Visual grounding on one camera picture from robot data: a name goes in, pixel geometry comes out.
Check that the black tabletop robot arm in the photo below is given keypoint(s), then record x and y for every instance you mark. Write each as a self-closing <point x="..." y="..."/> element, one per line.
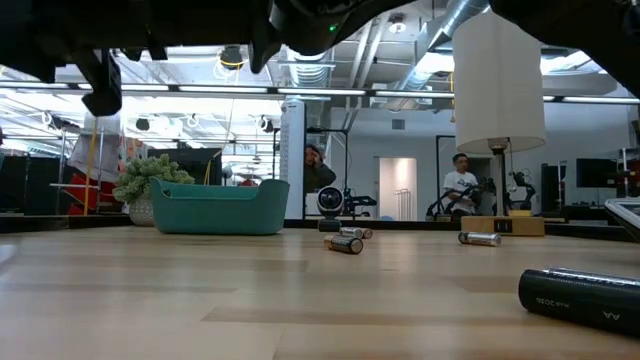
<point x="522" y="192"/>
<point x="361" y="201"/>
<point x="440" y="206"/>

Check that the grey hanging cover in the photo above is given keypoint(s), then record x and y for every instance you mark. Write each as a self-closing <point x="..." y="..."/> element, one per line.
<point x="107" y="150"/>

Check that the black overhead camera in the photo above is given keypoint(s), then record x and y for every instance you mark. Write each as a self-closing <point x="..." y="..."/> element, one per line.
<point x="231" y="57"/>

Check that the silver black AA battery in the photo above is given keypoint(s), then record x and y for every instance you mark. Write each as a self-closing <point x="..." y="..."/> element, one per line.
<point x="351" y="232"/>
<point x="480" y="239"/>

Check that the person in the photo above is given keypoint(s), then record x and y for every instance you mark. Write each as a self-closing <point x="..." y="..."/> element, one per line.
<point x="320" y="177"/>
<point x="459" y="180"/>

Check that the copper black AA battery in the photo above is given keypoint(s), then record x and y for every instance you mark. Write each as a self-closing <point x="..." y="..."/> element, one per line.
<point x="367" y="233"/>
<point x="342" y="244"/>
<point x="580" y="300"/>

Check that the smooth silver air duct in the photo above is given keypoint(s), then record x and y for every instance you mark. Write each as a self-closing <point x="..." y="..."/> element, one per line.
<point x="445" y="22"/>

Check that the red tool chest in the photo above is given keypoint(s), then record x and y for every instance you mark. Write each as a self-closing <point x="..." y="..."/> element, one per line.
<point x="82" y="192"/>

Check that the white black building column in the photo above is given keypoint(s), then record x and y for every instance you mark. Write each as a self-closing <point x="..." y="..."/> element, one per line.
<point x="289" y="160"/>

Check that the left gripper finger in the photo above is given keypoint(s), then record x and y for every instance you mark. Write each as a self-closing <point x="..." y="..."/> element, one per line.
<point x="264" y="42"/>

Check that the teal plastic bin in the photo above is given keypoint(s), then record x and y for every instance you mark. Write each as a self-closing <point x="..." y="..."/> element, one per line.
<point x="220" y="215"/>

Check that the black cabinet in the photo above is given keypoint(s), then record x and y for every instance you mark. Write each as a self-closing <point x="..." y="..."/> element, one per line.
<point x="552" y="187"/>

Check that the ribbed silver air duct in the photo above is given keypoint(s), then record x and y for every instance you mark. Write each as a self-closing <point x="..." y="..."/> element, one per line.
<point x="310" y="72"/>

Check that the green plant in white pot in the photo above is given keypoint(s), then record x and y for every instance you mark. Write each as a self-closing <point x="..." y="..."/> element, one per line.
<point x="150" y="175"/>

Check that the white ceiling light strip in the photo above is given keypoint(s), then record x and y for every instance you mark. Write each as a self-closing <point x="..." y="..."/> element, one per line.
<point x="145" y="87"/>
<point x="600" y="100"/>
<point x="222" y="89"/>

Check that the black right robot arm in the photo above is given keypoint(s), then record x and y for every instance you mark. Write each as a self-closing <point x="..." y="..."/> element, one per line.
<point x="590" y="30"/>

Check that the black silver webcam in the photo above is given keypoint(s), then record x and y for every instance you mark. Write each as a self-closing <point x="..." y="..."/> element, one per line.
<point x="330" y="201"/>

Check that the round ceiling smoke detector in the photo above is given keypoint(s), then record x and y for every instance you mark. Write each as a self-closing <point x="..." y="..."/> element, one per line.
<point x="397" y="26"/>

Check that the black monitor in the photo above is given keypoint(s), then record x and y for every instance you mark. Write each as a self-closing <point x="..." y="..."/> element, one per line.
<point x="192" y="162"/>
<point x="595" y="173"/>

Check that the white shade wooden table lamp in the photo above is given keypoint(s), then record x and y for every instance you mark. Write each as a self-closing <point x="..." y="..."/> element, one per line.
<point x="500" y="100"/>

